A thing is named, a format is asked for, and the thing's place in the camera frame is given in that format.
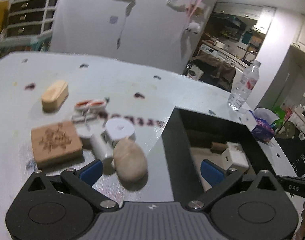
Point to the white plush sheep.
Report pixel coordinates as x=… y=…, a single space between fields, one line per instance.
x=193 y=27

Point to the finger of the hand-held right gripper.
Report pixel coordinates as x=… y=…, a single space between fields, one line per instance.
x=296 y=186

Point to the brown tube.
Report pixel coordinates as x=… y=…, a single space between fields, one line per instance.
x=218 y=146

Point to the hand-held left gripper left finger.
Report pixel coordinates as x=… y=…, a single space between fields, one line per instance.
x=92 y=173

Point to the white round tape dispenser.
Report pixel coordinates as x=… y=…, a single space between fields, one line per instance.
x=120 y=130

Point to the chair with dark jacket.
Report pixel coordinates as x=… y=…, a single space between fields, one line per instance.
x=212 y=67

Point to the pink hanging strip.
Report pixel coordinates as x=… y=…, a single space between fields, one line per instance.
x=195 y=6

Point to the black storage box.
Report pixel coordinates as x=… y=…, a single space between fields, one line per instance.
x=177 y=142

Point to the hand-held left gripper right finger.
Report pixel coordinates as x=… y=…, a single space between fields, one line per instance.
x=212 y=175

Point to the white power adapter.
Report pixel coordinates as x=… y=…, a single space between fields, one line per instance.
x=236 y=157

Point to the oval wooden box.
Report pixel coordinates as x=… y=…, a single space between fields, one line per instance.
x=55 y=95

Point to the black chalkboard sign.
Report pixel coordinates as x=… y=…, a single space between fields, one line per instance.
x=300 y=155

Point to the white cylinder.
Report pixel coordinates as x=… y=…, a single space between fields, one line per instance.
x=101 y=147

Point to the orange and white scissors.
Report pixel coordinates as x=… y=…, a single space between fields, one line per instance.
x=96 y=103

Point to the teal hanging bag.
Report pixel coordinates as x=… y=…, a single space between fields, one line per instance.
x=247 y=37

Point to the clear plastic water bottle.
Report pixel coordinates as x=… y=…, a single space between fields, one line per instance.
x=243 y=87

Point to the engraved wooden block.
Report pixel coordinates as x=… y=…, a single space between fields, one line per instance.
x=55 y=142

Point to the purple floral tissue pack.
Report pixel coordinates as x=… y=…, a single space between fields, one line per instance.
x=261 y=128

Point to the white drawer unit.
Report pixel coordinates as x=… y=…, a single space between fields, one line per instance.
x=27 y=17

